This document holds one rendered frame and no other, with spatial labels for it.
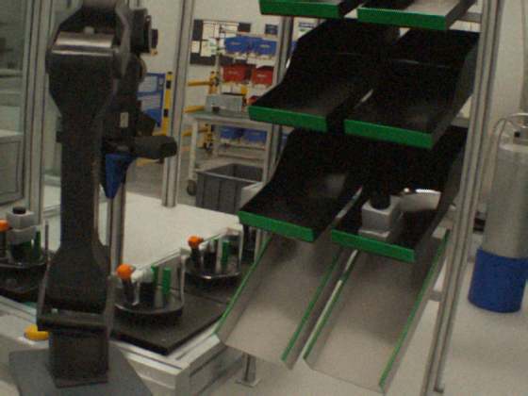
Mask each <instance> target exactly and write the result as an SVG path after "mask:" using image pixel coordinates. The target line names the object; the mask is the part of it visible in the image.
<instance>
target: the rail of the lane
mask: <svg viewBox="0 0 528 396"><path fill-rule="evenodd" d="M8 313H10V314H12V315H15V316H17V317H20V318H22V319H24V320H26V321H29V322H33V323H36V314H37V309H34V308H31V307H29V306H26V305H22V304H19V303H17V302H16V301H13V300H10V299H9V298H6V297H4V296H1V295H0V317H1V316H2V317H3V316H4V315H7V314H8ZM122 337H123V335H122V334H121V333H119V332H116V331H113V330H111V333H110V335H109V338H108V342H112V343H115V344H116V345H117V346H118V347H119V348H120V349H121V350H122V352H123V353H124V355H125V357H126V358H127V359H128V361H129V362H130V364H131V365H132V367H133V368H135V370H136V371H137V373H138V374H139V376H140V377H141V379H142V380H143V382H144V383H145V384H146V385H147V386H148V388H149V389H150V390H151V391H152V393H153V396H188V395H189V384H190V365H189V364H187V363H184V362H181V361H178V360H175V359H172V358H169V357H167V356H164V355H159V354H156V353H153V352H149V351H147V350H145V349H143V348H141V347H139V346H136V345H133V344H130V343H126V342H123V341H122Z"/></svg>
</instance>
